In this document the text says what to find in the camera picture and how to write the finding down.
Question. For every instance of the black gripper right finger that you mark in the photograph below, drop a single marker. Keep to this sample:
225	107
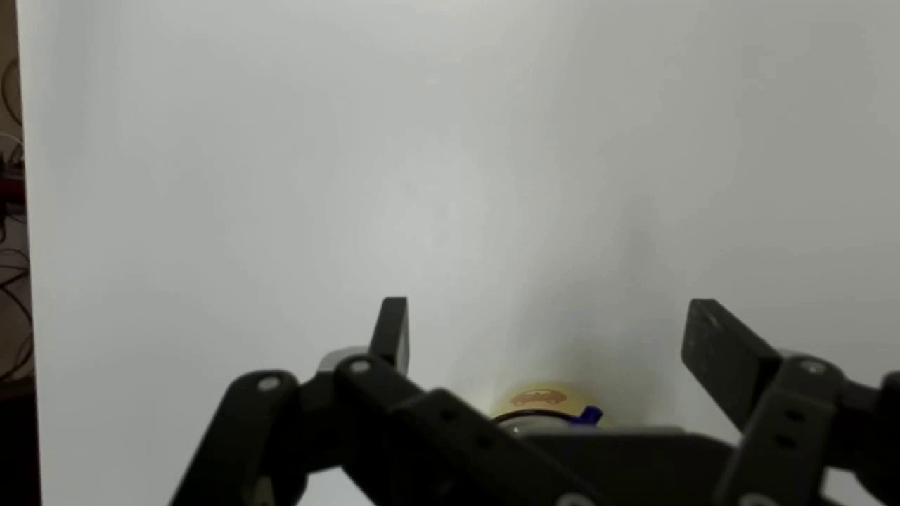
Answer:
804	430

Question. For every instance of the yellow enamel mug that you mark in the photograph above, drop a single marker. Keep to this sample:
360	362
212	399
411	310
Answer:
544	396

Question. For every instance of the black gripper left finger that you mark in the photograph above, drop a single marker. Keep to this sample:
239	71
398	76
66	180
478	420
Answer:
375	440

